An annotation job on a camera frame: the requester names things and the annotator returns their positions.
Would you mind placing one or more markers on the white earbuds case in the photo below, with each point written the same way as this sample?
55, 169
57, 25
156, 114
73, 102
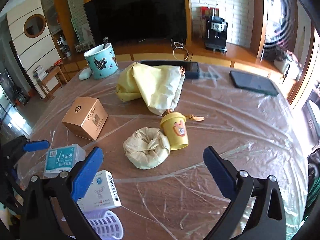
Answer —
85, 73

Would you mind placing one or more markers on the metal spoon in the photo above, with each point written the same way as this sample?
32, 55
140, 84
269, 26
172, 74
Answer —
105, 42

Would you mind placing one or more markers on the teal patterned mug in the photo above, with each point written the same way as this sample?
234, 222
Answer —
101, 63

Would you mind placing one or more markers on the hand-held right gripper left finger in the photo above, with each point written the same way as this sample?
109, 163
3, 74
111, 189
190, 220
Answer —
87, 173

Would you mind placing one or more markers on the black coffee machine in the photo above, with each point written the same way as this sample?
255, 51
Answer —
216, 33

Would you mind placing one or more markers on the round wooden framed mirror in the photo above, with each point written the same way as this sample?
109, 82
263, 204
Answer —
35, 26

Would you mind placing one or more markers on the small picture frame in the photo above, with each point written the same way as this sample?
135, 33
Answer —
82, 48

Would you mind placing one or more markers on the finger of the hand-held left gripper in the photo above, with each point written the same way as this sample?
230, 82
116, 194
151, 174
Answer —
36, 145

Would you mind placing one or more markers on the beige paper bag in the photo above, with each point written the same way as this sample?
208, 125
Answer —
145, 150

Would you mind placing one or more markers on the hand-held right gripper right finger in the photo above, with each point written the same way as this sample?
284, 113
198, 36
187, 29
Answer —
217, 175

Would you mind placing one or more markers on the stack of books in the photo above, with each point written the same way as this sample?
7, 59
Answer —
39, 73

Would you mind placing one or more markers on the brown cardboard box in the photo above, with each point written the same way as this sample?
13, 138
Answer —
85, 117

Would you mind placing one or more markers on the clear plastic floss box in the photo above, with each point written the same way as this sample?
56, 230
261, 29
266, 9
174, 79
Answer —
62, 158

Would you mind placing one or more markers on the yellow lidded cup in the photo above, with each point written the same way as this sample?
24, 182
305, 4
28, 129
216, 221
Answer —
176, 132

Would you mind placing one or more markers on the black television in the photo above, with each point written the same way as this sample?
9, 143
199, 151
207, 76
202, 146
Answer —
137, 17

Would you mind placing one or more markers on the black phone in case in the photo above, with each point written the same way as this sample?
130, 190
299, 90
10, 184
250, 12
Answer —
192, 70

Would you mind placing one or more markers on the white medicine box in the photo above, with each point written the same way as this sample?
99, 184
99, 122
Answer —
105, 192

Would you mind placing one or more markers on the wooden side table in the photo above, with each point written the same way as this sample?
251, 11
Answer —
51, 76

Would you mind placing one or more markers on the black tablet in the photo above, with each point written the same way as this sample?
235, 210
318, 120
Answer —
252, 83

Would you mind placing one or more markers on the grey handbag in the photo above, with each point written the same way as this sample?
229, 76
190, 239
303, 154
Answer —
285, 63

